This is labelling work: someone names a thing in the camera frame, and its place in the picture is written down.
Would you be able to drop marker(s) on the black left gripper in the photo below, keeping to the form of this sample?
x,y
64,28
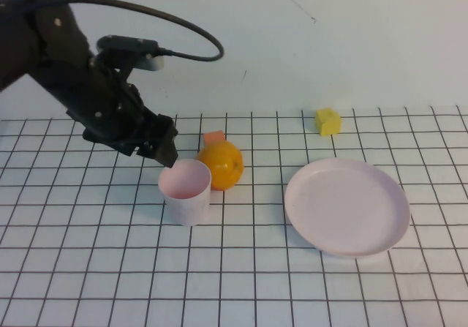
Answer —
x,y
109,115

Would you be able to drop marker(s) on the pale pink plastic cup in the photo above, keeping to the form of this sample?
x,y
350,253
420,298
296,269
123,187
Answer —
x,y
186,202

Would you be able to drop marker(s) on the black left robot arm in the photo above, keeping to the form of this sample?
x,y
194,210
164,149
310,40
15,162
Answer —
x,y
33,38

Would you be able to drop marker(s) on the pale pink plastic plate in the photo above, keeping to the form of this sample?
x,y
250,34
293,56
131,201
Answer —
x,y
347,206

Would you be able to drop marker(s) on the orange foam block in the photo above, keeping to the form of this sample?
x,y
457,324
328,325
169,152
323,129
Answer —
x,y
214,137

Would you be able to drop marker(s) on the orange toy fruit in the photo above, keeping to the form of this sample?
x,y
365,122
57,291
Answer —
x,y
221,166

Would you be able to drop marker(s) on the white black-grid table sheet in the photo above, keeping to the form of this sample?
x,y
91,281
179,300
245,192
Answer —
x,y
109,268

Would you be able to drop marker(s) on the yellow foam block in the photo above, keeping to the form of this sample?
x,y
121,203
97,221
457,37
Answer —
x,y
328,122

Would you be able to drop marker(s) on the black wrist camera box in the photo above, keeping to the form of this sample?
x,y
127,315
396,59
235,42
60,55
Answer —
x,y
128,50

